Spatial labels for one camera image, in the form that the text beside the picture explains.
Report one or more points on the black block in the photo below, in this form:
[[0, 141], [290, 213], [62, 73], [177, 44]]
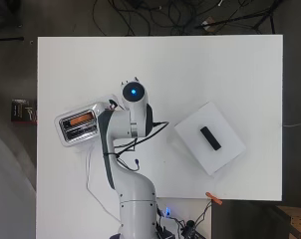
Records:
[[210, 138]]

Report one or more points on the white seven-joint robot arm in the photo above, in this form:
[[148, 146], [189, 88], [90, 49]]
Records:
[[134, 199]]

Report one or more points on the black tripod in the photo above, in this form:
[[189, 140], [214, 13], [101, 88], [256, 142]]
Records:
[[230, 22]]

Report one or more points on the orange clamp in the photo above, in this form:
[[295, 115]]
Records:
[[213, 198]]

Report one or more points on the wooden box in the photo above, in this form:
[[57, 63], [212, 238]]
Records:
[[295, 220]]

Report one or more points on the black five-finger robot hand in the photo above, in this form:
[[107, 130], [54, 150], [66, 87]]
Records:
[[136, 79]]

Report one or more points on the dark red box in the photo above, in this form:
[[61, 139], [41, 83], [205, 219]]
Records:
[[22, 111]]

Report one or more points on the steel toaster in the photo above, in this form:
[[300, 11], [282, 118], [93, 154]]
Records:
[[77, 132]]

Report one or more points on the brown cardboard piece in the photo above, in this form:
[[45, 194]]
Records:
[[210, 25]]

